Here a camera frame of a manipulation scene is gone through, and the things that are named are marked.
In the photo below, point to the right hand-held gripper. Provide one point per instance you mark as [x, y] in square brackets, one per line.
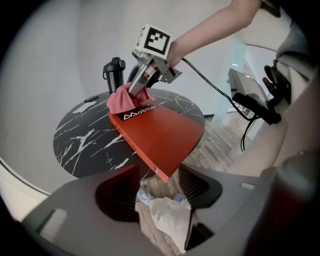
[156, 41]

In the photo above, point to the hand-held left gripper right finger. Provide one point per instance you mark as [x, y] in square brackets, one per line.
[230, 207]

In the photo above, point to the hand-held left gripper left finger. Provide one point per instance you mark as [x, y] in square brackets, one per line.
[82, 225]

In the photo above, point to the pink cloth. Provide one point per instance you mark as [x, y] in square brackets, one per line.
[120, 102]

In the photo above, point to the red hardcover book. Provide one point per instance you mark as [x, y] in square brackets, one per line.
[160, 135]

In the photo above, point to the person's right forearm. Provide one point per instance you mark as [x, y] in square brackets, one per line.
[205, 35]

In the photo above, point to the black drinking bottle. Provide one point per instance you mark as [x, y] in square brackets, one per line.
[114, 75]

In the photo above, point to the light blue sneaker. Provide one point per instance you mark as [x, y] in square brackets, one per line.
[144, 197]
[182, 199]

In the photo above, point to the black flat device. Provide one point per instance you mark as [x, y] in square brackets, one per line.
[91, 98]

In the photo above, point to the beige trousers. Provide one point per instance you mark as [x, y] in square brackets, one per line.
[170, 220]

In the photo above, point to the white paper sheet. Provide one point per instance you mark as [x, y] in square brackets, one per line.
[82, 108]

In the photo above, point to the black marble round table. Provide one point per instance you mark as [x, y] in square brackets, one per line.
[87, 130]

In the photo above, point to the frosted glass door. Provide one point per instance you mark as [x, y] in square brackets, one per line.
[232, 57]

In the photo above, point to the black monitor with blue screen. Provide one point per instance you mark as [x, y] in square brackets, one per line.
[247, 85]

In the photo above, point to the grey sweatshirt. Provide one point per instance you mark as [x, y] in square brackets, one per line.
[297, 45]

